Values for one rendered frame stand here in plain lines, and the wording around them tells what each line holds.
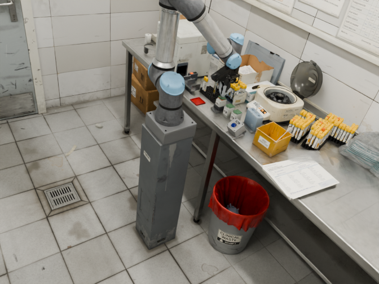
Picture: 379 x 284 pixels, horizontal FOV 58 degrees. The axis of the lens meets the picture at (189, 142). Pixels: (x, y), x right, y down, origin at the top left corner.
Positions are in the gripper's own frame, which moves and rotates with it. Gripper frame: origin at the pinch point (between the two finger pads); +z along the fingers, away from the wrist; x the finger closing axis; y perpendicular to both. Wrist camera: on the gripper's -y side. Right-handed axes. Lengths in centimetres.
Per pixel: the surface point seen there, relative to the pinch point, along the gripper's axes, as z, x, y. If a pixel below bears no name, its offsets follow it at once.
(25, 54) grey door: 38, 164, -72
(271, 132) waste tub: 6.2, -33.8, 9.8
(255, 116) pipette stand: 0.5, -24.4, 4.4
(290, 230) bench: 70, -60, 27
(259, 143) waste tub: 6.9, -37.9, -2.6
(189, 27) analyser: -20, 51, 9
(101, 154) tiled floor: 97, 86, -39
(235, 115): 4.3, -14.7, -0.4
